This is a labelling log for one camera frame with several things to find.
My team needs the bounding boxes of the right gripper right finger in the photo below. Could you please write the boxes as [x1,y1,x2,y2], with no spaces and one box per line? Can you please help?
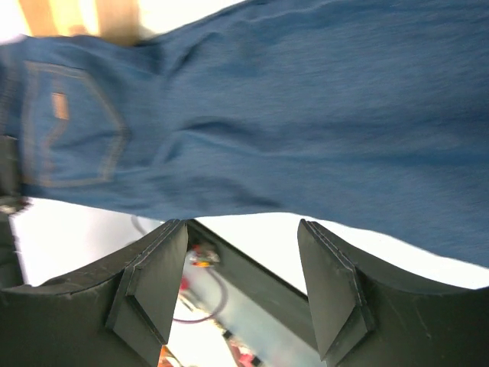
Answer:
[297,220,488,366]

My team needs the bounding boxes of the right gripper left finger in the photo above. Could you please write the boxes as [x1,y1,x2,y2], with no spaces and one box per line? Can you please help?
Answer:
[1,220,188,366]

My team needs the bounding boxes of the dark blue denim trousers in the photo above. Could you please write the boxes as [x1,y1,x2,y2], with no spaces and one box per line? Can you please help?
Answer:
[1,1,488,266]

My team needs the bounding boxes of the wooden clothes rack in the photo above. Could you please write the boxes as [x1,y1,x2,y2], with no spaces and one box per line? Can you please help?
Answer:
[18,0,140,46]

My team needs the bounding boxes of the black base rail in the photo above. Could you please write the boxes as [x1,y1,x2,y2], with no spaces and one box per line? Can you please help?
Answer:
[187,219,317,350]

